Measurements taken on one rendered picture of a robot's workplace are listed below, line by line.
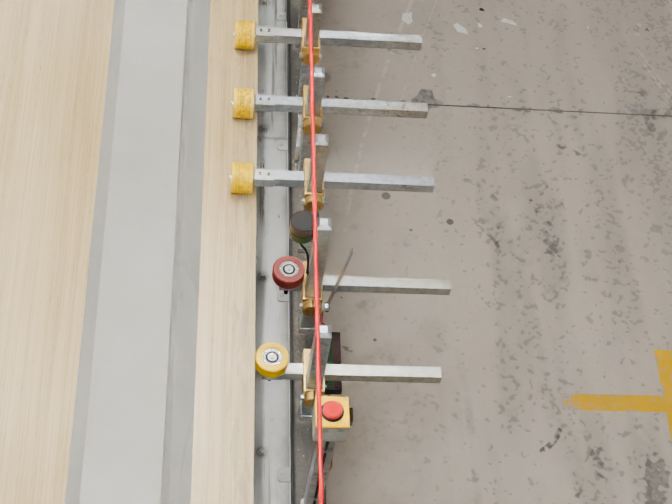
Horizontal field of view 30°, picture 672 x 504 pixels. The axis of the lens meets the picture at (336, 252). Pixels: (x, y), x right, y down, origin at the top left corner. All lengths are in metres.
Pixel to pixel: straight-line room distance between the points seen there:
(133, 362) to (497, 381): 2.97
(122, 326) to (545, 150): 3.58
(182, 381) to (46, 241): 1.91
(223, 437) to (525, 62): 2.51
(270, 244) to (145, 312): 2.29
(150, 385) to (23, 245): 2.01
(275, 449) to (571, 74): 2.32
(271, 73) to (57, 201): 0.95
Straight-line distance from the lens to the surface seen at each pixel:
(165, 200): 1.28
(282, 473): 3.15
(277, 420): 3.22
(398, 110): 3.39
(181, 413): 1.26
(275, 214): 3.55
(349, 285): 3.15
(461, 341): 4.13
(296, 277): 3.09
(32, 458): 2.87
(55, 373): 2.97
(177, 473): 1.23
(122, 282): 1.23
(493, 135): 4.67
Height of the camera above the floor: 3.49
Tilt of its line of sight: 55 degrees down
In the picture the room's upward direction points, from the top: 10 degrees clockwise
